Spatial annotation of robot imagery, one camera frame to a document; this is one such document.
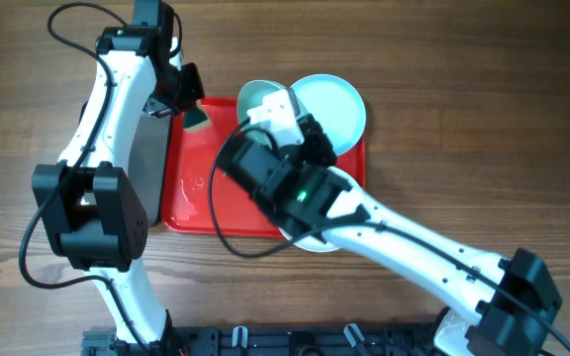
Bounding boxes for green yellow sponge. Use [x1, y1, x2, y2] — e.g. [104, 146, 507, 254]
[182, 100, 212, 134]

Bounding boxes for light blue plate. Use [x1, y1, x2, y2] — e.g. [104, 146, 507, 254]
[291, 74, 367, 155]
[237, 80, 294, 131]

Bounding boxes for white plate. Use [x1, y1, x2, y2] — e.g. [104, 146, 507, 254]
[277, 165, 371, 253]

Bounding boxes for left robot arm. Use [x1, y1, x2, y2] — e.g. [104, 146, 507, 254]
[30, 23, 204, 355]

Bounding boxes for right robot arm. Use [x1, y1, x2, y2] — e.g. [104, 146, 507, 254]
[213, 121, 570, 355]

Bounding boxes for red plastic tray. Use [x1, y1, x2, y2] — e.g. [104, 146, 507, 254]
[159, 95, 368, 239]

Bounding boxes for black metal tray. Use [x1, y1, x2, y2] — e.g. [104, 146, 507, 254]
[128, 111, 171, 226]

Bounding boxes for light blue plate top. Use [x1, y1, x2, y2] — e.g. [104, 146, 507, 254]
[291, 74, 367, 155]

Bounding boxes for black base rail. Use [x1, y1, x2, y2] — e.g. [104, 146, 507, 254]
[80, 323, 444, 356]

